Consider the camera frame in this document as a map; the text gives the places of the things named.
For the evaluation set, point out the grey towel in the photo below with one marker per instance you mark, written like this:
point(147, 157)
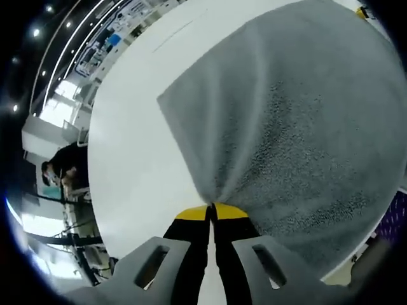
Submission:
point(286, 111)

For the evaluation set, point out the purple patterned clothing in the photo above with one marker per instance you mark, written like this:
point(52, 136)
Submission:
point(394, 216)

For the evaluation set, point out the grey office chair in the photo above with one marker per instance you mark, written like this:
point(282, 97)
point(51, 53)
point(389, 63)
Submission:
point(74, 131)

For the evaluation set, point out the blue water jug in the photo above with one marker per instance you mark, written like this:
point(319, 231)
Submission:
point(114, 39)

